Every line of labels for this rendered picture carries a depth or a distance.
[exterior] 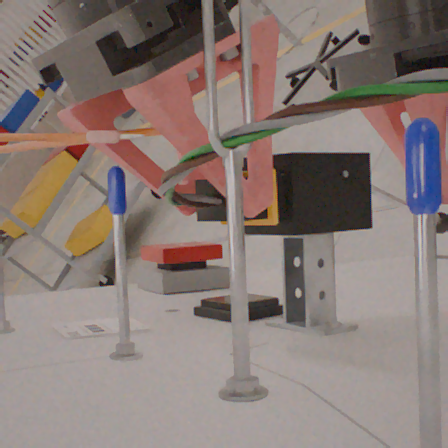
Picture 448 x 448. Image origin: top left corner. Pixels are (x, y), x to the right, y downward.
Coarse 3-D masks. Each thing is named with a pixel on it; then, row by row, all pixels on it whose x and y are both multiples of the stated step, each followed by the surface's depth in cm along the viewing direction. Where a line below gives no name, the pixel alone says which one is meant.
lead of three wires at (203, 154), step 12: (228, 132) 24; (204, 144) 25; (228, 144) 24; (240, 144) 24; (192, 156) 26; (204, 156) 25; (216, 156) 25; (180, 168) 26; (192, 168) 26; (168, 180) 27; (180, 180) 27; (168, 192) 29; (180, 192) 31; (168, 204) 30; (180, 204) 31; (192, 204) 31; (204, 204) 32; (216, 204) 33
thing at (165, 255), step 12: (144, 252) 56; (156, 252) 53; (168, 252) 52; (180, 252) 53; (192, 252) 53; (204, 252) 54; (216, 252) 54; (168, 264) 54; (180, 264) 54; (192, 264) 54; (204, 264) 55
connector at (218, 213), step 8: (248, 176) 32; (280, 176) 34; (200, 184) 34; (208, 184) 33; (280, 184) 34; (200, 192) 34; (208, 192) 33; (216, 192) 33; (280, 192) 34; (224, 200) 32; (280, 200) 34; (208, 208) 33; (216, 208) 33; (224, 208) 33; (280, 208) 34; (200, 216) 34; (208, 216) 33; (216, 216) 33; (224, 216) 33; (256, 216) 33; (264, 216) 33; (280, 216) 34
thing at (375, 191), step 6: (282, 174) 36; (372, 186) 40; (372, 192) 40; (378, 192) 40; (384, 192) 40; (384, 198) 40; (390, 198) 40; (396, 198) 41; (396, 204) 41; (402, 204) 41; (408, 210) 42; (438, 216) 43
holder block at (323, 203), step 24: (288, 168) 34; (312, 168) 34; (336, 168) 35; (360, 168) 36; (288, 192) 34; (312, 192) 34; (336, 192) 35; (360, 192) 36; (288, 216) 34; (312, 216) 34; (336, 216) 35; (360, 216) 36
